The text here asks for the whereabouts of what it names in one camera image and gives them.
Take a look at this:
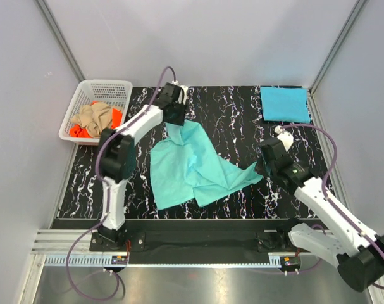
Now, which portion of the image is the teal t shirt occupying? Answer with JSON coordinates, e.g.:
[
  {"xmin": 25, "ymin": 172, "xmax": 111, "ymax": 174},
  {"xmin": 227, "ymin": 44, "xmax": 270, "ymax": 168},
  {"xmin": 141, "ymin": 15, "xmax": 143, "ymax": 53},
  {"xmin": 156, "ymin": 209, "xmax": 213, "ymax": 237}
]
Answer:
[{"xmin": 150, "ymin": 120, "xmax": 263, "ymax": 210}]

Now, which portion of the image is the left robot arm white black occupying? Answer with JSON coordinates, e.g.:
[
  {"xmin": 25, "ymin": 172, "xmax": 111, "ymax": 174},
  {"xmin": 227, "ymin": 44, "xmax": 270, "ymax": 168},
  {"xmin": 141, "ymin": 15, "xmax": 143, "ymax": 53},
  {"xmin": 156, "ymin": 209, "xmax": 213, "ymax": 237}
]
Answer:
[{"xmin": 95, "ymin": 82, "xmax": 189, "ymax": 251}]

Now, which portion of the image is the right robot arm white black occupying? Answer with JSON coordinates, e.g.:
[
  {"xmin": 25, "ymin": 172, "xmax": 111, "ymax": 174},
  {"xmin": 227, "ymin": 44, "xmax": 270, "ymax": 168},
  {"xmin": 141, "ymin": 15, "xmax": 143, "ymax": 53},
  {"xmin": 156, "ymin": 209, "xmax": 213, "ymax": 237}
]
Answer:
[{"xmin": 256, "ymin": 137, "xmax": 384, "ymax": 292}]

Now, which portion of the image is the folded blue t shirt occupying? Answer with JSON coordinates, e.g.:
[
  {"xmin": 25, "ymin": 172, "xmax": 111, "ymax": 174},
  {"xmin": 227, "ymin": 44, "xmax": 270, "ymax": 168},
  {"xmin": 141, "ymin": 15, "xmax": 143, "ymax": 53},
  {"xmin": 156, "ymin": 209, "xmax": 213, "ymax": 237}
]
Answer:
[{"xmin": 260, "ymin": 87, "xmax": 311, "ymax": 124}]

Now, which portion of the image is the white plastic laundry basket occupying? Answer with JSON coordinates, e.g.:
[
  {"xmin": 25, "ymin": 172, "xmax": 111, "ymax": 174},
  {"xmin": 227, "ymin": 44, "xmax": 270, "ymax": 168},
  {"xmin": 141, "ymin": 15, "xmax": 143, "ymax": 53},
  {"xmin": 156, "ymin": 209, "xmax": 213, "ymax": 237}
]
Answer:
[{"xmin": 58, "ymin": 79, "xmax": 133, "ymax": 146}]

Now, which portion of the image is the beige t shirt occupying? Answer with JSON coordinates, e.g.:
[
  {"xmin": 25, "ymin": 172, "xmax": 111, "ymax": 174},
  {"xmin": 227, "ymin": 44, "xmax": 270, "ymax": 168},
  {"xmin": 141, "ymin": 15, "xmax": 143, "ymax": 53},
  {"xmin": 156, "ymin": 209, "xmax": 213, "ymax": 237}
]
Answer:
[{"xmin": 71, "ymin": 101, "xmax": 115, "ymax": 137}]

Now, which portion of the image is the orange t shirt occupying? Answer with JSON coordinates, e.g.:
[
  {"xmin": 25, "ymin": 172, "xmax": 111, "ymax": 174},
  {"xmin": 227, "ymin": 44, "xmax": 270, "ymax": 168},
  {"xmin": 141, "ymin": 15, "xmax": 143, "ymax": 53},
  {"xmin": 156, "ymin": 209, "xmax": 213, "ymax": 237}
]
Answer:
[{"xmin": 69, "ymin": 101, "xmax": 123, "ymax": 139}]

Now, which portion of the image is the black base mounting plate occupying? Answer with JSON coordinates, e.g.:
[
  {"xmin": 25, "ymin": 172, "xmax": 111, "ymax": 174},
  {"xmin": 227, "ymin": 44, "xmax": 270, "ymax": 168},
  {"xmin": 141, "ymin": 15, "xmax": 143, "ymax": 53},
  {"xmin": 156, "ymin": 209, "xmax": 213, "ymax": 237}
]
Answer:
[{"xmin": 103, "ymin": 218, "xmax": 320, "ymax": 250}]

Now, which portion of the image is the left orange connector board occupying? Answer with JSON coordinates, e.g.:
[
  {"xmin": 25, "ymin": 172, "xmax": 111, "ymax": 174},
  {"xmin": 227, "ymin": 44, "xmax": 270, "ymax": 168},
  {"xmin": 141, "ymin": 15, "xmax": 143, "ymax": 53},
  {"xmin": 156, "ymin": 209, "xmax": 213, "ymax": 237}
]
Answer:
[{"xmin": 111, "ymin": 255, "xmax": 128, "ymax": 265}]

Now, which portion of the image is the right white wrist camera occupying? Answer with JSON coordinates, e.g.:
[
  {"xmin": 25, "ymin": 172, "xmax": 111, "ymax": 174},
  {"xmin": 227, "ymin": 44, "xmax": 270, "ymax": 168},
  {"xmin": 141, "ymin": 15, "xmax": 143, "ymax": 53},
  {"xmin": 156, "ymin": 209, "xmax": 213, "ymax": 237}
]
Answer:
[{"xmin": 275, "ymin": 126, "xmax": 294, "ymax": 152}]

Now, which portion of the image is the aluminium rail frame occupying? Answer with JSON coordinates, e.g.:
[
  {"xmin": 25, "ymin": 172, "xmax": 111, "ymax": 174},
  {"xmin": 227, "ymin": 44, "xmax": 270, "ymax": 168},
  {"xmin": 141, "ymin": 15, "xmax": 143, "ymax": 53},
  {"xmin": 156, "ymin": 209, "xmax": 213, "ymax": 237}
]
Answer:
[{"xmin": 30, "ymin": 229, "xmax": 347, "ymax": 269}]

